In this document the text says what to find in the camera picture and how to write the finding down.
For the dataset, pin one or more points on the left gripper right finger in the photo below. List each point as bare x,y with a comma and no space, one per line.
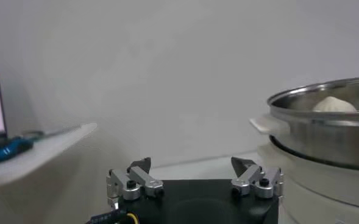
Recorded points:
252,176

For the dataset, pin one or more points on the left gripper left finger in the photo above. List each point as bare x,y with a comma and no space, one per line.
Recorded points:
142,179

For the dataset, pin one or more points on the white steamed baozi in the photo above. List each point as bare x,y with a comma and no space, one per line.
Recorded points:
334,105

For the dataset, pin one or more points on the stainless steel steamer basket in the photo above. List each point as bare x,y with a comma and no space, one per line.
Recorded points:
319,143

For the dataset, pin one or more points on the cream electric cooker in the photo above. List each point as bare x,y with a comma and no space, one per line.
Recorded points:
313,185

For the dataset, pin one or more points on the white desk with rounded corners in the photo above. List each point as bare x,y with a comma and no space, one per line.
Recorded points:
39,155

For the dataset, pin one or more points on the blue computer mouse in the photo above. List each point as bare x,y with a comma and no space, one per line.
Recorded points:
5,150

